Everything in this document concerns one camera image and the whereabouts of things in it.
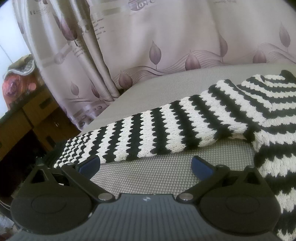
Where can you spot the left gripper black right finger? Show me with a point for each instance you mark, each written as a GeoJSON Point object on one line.
{"type": "Point", "coordinates": [235, 202]}

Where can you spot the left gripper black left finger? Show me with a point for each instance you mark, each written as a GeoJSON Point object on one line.
{"type": "Point", "coordinates": [53, 201]}

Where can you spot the black white striped knit sweater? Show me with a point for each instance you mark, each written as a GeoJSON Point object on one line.
{"type": "Point", "coordinates": [260, 110]}

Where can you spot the brown wooden cabinet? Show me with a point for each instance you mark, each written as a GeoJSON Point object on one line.
{"type": "Point", "coordinates": [29, 131]}

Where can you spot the grey woven bed mat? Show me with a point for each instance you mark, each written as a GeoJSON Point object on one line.
{"type": "Point", "coordinates": [172, 174]}

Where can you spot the red floral folded blanket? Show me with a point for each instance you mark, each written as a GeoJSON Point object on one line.
{"type": "Point", "coordinates": [20, 80]}

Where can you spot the pink leaf-print curtain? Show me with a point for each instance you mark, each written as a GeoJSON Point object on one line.
{"type": "Point", "coordinates": [89, 52]}

